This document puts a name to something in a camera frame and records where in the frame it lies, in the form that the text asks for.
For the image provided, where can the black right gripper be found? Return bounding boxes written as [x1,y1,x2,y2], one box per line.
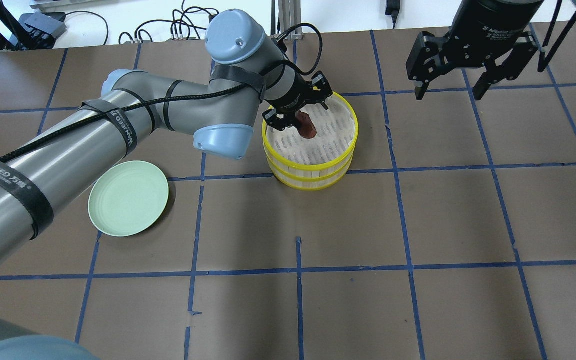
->
[406,0,543,101]

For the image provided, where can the light green plate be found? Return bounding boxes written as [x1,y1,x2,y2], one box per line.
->
[87,161,170,238]

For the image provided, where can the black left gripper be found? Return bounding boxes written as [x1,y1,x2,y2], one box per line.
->
[262,71,334,132]

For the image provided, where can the black camera stand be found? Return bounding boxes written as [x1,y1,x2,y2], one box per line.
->
[0,0,67,51]

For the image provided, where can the yellow steamer layer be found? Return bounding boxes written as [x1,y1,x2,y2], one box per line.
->
[262,92,360,172]
[266,155,354,192]

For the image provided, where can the brown bun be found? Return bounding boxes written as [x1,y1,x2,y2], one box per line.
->
[295,111,317,140]

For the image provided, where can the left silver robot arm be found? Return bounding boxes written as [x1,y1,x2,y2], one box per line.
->
[0,9,333,264]

